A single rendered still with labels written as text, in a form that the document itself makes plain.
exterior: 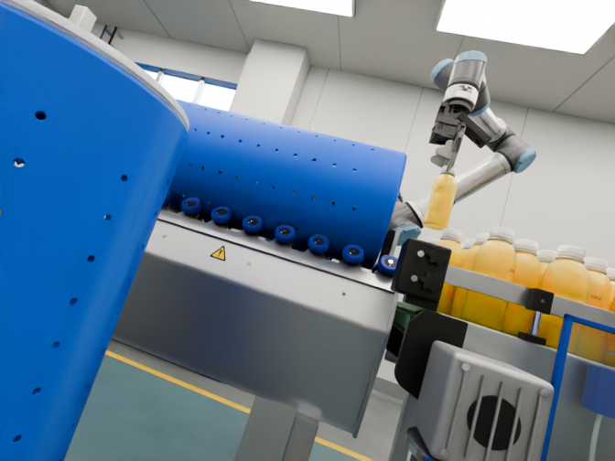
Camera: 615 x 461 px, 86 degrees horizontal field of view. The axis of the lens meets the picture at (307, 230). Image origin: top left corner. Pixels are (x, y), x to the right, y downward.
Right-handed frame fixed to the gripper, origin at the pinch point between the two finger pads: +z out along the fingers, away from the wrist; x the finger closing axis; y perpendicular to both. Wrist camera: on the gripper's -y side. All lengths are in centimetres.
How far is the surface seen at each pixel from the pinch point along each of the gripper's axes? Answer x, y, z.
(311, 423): 26, 17, 68
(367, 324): 31, 12, 46
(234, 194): 29, 47, 29
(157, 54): -267, 353, -181
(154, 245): 31, 59, 45
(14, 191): 72, 45, 42
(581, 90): -225, -139, -209
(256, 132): 30, 46, 15
